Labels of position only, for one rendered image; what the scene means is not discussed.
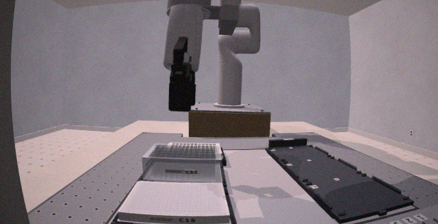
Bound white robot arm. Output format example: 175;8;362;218
167;0;261;108

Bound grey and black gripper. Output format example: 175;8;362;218
164;3;211;112

